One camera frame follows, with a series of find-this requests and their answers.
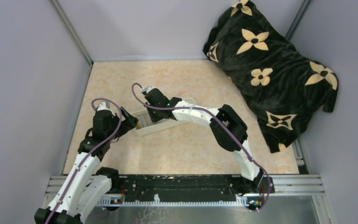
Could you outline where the white plastic tray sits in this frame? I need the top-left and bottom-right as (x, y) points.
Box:
(131, 109), (188, 136)

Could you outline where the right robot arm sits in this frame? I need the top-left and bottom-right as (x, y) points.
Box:
(142, 86), (264, 192)

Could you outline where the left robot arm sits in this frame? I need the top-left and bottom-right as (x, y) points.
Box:
(34, 103), (138, 224)

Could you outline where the stack of white cards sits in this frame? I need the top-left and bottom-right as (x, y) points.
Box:
(137, 113), (153, 129)

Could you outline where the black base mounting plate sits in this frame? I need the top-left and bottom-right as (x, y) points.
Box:
(108, 175), (275, 203)

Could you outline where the black floral blanket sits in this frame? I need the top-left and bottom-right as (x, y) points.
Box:
(203, 0), (338, 153)

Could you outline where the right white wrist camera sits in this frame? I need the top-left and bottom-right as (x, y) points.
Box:
(141, 86), (155, 95)

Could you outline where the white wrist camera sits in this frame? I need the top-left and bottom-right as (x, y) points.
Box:
(141, 86), (155, 95)
(96, 101), (111, 112)

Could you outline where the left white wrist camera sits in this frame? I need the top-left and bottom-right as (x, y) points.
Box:
(96, 101), (111, 112)

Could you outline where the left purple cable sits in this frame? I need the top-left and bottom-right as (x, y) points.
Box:
(43, 98), (124, 224)

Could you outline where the purple cable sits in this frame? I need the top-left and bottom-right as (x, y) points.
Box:
(131, 83), (274, 212)
(43, 98), (124, 224)

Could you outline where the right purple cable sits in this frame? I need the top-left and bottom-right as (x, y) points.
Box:
(131, 83), (274, 212)

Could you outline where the aluminium frame rail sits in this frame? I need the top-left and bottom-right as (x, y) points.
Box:
(44, 175), (325, 207)

